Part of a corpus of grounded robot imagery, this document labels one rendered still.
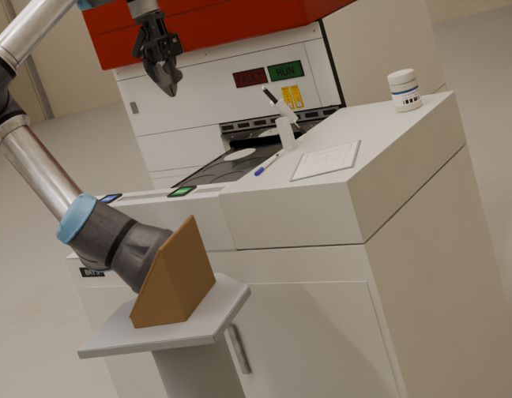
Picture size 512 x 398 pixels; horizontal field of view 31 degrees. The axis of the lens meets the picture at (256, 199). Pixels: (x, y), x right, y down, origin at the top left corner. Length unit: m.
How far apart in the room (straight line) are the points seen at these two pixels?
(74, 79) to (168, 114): 8.67
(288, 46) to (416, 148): 0.60
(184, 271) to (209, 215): 0.31
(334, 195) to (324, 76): 0.72
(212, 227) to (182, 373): 0.41
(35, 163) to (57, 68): 9.59
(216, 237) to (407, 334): 0.50
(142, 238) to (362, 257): 0.48
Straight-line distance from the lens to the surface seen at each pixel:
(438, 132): 2.34
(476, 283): 2.49
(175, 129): 2.99
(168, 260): 1.84
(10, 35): 2.13
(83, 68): 11.53
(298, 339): 2.20
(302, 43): 2.62
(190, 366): 1.94
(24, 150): 2.15
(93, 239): 1.91
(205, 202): 2.16
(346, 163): 2.04
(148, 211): 2.29
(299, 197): 2.00
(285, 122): 2.30
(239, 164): 2.61
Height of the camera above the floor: 1.52
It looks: 16 degrees down
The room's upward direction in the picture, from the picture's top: 18 degrees counter-clockwise
